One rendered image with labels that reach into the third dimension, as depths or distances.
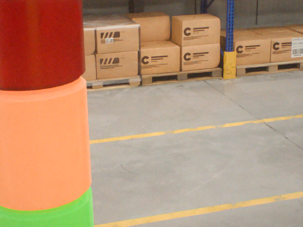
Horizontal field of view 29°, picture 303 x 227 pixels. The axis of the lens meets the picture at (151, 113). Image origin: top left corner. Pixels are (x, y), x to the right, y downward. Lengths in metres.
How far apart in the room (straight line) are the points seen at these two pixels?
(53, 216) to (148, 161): 5.58
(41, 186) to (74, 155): 0.02
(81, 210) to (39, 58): 0.08
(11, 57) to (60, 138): 0.04
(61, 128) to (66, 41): 0.04
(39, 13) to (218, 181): 5.23
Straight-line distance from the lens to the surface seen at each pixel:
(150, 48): 8.31
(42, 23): 0.24
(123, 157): 5.96
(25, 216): 0.27
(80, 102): 0.26
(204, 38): 8.53
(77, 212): 0.28
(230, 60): 8.60
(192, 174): 5.57
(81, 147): 0.27
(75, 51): 0.25
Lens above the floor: 2.34
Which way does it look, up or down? 19 degrees down
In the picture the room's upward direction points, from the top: 1 degrees counter-clockwise
